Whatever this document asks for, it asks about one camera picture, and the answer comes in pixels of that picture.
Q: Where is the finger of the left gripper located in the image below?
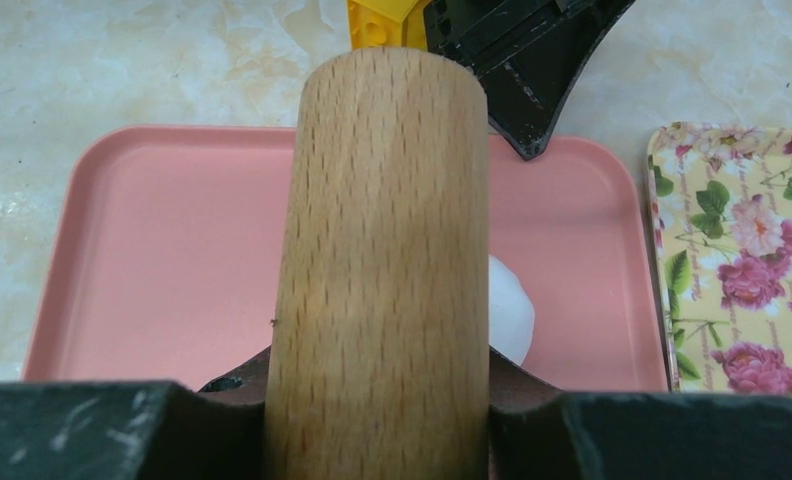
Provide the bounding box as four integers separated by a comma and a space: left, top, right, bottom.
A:
423, 0, 634, 161

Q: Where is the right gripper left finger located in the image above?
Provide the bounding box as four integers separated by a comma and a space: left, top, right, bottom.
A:
0, 350, 270, 479

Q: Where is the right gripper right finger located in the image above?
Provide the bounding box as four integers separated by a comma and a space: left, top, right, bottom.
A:
489, 350, 792, 479

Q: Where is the wooden rolling pin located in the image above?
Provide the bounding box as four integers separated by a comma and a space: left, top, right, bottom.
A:
264, 47, 489, 479

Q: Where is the yellow multicolour toy block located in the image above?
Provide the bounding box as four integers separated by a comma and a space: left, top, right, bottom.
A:
346, 0, 431, 51

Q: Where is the white dough ball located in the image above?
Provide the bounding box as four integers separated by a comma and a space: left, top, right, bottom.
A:
488, 255, 536, 366

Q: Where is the pink plastic tray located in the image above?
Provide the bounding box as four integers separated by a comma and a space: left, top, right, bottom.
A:
22, 126, 668, 391

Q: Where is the floral yellow tray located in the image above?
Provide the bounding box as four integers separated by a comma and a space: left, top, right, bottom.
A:
646, 122, 792, 396

